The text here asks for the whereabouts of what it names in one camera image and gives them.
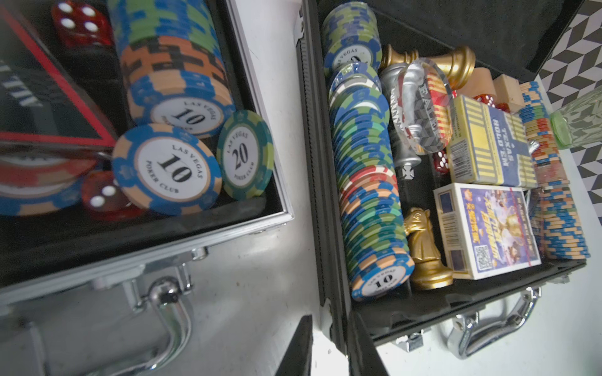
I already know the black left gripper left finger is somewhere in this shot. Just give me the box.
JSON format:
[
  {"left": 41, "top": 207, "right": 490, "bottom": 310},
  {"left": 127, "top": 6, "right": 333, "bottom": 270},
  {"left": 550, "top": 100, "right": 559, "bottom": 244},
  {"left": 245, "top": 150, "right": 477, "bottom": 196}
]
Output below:
[{"left": 275, "top": 315, "right": 314, "bottom": 376}]

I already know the silver chess king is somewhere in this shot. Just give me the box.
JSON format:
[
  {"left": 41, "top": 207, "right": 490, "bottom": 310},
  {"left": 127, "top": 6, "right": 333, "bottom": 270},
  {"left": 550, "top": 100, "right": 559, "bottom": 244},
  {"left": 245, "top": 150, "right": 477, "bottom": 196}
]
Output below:
[{"left": 379, "top": 63, "right": 421, "bottom": 181}]

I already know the red translucent die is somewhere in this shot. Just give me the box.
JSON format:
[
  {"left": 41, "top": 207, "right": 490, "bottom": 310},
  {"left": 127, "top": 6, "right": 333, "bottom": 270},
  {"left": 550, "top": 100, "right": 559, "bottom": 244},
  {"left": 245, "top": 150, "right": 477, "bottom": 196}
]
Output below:
[
  {"left": 51, "top": 1, "right": 113, "bottom": 48},
  {"left": 81, "top": 171, "right": 145, "bottom": 222}
]

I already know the black red triangle plaque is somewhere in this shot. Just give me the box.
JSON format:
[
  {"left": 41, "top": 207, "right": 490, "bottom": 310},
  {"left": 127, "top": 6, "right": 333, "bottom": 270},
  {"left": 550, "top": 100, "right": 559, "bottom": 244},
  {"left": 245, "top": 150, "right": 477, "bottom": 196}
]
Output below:
[{"left": 1, "top": 3, "right": 118, "bottom": 154}]

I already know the poker chip row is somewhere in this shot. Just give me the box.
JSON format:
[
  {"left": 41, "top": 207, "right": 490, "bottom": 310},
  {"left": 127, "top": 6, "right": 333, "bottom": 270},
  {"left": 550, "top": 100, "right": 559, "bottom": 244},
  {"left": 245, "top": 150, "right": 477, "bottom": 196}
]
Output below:
[
  {"left": 518, "top": 81, "right": 590, "bottom": 260},
  {"left": 321, "top": 1, "right": 415, "bottom": 302},
  {"left": 108, "top": 1, "right": 235, "bottom": 139}
]

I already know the blue 10 poker chip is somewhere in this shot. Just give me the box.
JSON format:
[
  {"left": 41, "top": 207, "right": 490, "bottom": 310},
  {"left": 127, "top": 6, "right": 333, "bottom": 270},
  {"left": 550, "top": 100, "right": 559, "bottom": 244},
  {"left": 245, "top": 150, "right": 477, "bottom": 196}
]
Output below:
[{"left": 111, "top": 123, "right": 222, "bottom": 216}]

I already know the green translucent cup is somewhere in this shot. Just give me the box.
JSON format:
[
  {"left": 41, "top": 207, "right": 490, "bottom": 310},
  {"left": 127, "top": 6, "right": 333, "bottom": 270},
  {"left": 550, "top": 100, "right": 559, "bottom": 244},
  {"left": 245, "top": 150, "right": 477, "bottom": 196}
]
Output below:
[{"left": 550, "top": 86, "right": 601, "bottom": 150}]

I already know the small silver poker case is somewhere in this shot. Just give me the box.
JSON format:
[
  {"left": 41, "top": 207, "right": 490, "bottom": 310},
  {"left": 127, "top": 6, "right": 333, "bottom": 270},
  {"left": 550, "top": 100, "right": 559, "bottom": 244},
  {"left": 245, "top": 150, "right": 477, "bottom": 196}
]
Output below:
[{"left": 0, "top": 0, "right": 296, "bottom": 376}]

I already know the gold chess piece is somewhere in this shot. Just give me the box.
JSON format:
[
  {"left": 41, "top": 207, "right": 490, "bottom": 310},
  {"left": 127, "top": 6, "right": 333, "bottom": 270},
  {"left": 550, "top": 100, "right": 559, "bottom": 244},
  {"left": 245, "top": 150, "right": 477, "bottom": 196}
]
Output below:
[{"left": 380, "top": 45, "right": 476, "bottom": 90}]

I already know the green 20 poker chip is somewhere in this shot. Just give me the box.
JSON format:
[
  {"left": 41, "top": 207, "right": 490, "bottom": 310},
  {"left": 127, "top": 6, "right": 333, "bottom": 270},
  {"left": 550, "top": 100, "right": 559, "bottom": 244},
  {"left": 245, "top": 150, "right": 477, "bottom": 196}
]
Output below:
[{"left": 217, "top": 110, "right": 274, "bottom": 201}]

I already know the clear acrylic dealer button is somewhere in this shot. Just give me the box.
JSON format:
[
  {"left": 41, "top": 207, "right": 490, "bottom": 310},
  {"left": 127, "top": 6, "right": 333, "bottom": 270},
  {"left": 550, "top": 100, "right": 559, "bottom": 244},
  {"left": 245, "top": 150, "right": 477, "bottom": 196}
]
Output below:
[{"left": 398, "top": 58, "right": 456, "bottom": 155}]

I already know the black carbon poker case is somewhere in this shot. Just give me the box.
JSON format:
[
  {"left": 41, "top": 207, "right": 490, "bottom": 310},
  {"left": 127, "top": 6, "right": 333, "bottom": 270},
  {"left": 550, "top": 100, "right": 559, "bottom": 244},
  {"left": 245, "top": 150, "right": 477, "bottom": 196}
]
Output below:
[{"left": 295, "top": 1, "right": 585, "bottom": 357}]

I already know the purple card deck box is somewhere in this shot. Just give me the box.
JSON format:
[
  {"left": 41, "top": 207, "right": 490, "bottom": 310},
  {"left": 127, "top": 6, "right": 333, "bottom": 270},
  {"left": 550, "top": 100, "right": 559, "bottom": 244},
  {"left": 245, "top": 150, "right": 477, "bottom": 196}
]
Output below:
[{"left": 434, "top": 183, "right": 542, "bottom": 280}]

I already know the yellow blue card deck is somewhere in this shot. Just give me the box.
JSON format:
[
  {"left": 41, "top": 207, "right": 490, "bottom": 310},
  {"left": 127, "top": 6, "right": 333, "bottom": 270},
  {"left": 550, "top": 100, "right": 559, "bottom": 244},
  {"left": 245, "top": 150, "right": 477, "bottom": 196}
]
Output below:
[{"left": 446, "top": 96, "right": 538, "bottom": 189}]

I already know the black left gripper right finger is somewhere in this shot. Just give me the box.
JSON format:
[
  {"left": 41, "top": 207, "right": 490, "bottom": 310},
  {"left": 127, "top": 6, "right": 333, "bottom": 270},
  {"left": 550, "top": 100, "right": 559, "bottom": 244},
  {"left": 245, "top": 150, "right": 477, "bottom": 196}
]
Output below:
[{"left": 346, "top": 311, "right": 388, "bottom": 376}]

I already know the gold chess knight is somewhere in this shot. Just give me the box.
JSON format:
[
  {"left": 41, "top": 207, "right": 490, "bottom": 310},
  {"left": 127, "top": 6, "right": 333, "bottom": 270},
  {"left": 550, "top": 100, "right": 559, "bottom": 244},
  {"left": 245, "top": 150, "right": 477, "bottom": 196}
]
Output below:
[{"left": 404, "top": 208, "right": 454, "bottom": 291}]

